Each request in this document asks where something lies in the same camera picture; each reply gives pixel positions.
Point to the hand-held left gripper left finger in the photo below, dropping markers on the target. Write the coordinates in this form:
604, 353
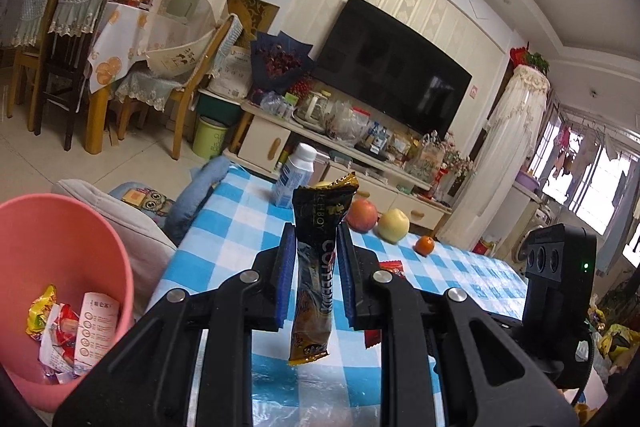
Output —
286, 277

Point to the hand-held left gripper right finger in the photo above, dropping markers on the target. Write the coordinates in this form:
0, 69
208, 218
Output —
346, 282

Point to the black gold coffee sachet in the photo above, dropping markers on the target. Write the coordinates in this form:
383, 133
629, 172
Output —
312, 267

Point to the red snack packet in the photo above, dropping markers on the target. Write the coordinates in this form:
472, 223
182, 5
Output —
392, 268

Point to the white milk carton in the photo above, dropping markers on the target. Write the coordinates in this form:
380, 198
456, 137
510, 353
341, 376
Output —
97, 332

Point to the pink plastic bin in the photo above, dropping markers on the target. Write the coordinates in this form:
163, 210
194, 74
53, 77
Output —
65, 237

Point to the red white snack wrapper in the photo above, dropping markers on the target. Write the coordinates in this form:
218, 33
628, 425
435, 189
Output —
60, 337

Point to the yellow snack wrapper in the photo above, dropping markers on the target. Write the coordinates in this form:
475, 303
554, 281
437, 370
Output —
41, 314

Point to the white washing machine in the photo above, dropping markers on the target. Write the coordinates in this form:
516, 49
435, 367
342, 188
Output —
532, 232

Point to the red apple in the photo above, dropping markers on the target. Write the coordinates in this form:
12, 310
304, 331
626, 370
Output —
363, 216

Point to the blue white checked tablecloth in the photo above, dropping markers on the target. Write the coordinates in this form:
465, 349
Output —
235, 227

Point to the yellow pear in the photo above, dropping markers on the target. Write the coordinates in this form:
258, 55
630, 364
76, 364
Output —
393, 225

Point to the orange tangerine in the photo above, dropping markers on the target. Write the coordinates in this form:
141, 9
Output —
425, 245

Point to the round yellow apple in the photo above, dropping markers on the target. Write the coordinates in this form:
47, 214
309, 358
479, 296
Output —
322, 183

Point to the white blue milk bottle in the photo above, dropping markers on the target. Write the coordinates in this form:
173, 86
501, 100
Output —
295, 177

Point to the purple plastic basin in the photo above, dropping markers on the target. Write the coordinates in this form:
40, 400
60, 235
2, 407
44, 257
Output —
527, 181

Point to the blue plush cushion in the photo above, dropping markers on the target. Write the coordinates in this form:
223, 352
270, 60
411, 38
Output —
197, 197

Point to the hanging laundry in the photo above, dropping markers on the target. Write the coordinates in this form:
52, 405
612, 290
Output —
590, 167

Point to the cream TV cabinet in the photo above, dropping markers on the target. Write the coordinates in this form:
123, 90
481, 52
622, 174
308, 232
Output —
265, 142

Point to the printed clear plastic bag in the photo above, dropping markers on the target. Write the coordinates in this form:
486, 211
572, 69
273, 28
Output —
425, 162

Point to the white lace covered air conditioner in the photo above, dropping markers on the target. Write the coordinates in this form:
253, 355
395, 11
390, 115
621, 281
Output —
500, 147

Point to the green waste bin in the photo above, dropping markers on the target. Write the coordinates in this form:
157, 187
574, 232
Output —
210, 138

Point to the owl print seat cushion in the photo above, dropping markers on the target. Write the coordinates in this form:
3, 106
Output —
145, 202

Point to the pink artificial flowers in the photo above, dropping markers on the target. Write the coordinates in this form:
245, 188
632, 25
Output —
457, 157

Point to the glass kettle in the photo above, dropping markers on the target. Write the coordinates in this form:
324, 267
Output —
314, 107

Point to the green storage crate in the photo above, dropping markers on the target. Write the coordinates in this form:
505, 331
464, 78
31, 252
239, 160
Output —
217, 109

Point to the grey cushion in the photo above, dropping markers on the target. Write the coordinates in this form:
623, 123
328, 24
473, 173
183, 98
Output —
110, 217

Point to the white rice bag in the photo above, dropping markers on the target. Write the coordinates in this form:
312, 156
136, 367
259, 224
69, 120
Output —
230, 74

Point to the dark blue flower bouquet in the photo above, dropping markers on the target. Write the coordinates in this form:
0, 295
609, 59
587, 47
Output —
280, 62

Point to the black flat television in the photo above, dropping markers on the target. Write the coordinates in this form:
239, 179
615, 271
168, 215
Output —
390, 67

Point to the wooden chair with lace cushion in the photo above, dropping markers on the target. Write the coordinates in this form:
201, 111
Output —
200, 62

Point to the dining table with orange-print cloth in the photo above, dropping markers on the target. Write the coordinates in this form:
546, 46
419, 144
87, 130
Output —
120, 42

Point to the cream mesh food cover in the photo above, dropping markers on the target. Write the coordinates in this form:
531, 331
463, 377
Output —
185, 7

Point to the wooden chair with quilted cover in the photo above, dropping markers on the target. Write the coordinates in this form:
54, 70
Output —
32, 12
75, 7

